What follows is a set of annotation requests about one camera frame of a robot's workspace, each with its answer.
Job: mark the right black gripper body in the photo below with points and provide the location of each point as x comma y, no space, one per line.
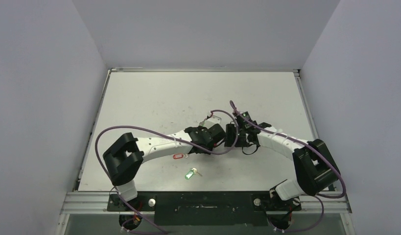
231,134

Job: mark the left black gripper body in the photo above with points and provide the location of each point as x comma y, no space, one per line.
201,128

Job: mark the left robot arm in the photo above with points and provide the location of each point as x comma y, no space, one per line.
125,156

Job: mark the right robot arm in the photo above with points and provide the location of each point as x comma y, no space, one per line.
315,169

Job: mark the key with red tag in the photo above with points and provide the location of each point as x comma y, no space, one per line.
180,156

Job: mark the key with green tag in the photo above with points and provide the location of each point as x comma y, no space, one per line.
192,172

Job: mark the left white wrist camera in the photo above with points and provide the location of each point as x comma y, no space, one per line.
210,121

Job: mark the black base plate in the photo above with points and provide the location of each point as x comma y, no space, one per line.
201,208

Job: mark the aluminium front rail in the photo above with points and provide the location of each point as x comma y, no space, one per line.
99,203

